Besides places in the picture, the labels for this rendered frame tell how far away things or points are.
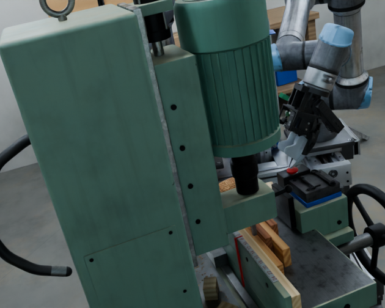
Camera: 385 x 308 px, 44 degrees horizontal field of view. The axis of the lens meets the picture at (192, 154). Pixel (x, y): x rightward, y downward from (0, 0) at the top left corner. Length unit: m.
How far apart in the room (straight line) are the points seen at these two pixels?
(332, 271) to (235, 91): 0.46
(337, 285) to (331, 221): 0.23
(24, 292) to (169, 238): 2.04
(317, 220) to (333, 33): 0.45
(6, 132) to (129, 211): 3.65
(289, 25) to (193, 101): 0.58
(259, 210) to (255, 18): 0.43
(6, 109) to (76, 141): 3.62
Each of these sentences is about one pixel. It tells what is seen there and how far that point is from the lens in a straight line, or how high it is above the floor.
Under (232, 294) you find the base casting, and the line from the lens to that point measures 1.23.
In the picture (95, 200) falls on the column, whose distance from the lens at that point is 0.87.
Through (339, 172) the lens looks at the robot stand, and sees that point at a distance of 1.80.
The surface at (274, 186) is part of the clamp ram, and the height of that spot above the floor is 0.99.
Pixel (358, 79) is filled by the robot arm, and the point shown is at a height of 1.05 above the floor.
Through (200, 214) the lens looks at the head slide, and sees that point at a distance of 0.99.
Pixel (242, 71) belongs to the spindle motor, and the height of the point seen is 1.37.
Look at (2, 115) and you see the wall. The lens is 4.45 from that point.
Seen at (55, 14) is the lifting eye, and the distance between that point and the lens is 0.88.
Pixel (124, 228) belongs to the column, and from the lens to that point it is 0.91.
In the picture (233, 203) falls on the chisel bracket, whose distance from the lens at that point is 1.05.
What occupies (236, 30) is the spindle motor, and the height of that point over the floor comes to 1.45.
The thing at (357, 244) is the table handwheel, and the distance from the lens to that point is 1.32.
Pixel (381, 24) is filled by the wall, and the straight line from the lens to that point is 5.37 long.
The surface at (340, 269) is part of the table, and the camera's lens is 1.12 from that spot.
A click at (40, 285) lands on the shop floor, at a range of 2.92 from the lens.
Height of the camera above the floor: 1.62
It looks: 24 degrees down
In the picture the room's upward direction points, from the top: 12 degrees counter-clockwise
